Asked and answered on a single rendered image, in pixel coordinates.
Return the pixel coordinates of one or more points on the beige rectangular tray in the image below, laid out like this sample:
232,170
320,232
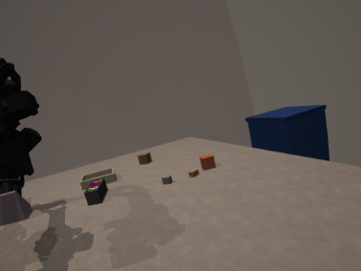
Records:
108,175

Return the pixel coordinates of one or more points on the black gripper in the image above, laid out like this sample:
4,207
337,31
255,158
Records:
15,146

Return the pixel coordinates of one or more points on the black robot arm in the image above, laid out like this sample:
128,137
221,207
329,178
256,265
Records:
15,104

